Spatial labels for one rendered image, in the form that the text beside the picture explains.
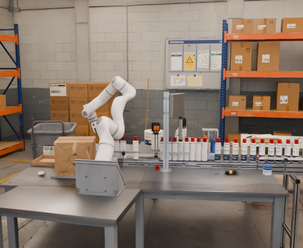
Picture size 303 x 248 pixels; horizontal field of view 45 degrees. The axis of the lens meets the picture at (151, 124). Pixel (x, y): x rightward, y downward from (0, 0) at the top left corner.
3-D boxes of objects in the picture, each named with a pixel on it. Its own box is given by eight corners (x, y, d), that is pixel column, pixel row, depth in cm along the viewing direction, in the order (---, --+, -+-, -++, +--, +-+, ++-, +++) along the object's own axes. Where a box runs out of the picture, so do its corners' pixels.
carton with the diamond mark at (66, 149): (96, 167, 310) (95, 136, 306) (93, 175, 286) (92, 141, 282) (60, 168, 308) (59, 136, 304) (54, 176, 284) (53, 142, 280)
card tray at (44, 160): (73, 159, 344) (73, 155, 343) (64, 167, 319) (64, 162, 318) (42, 158, 347) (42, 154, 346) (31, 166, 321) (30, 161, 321)
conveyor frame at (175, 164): (254, 166, 322) (255, 160, 321) (257, 169, 311) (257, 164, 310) (73, 161, 337) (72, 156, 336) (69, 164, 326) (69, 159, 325)
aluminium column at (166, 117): (168, 169, 311) (169, 90, 300) (168, 170, 307) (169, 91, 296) (163, 169, 311) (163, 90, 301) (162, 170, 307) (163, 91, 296)
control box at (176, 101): (185, 115, 310) (185, 93, 307) (173, 117, 298) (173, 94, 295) (175, 114, 317) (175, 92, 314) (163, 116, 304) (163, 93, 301)
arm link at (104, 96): (108, 97, 302) (85, 120, 312) (115, 94, 317) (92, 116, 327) (101, 88, 303) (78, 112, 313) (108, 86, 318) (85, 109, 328)
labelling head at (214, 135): (216, 156, 334) (217, 128, 330) (218, 160, 321) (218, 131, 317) (201, 156, 335) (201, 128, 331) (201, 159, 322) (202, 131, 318)
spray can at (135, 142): (139, 158, 328) (138, 136, 325) (138, 159, 323) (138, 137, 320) (133, 158, 328) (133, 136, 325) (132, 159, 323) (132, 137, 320)
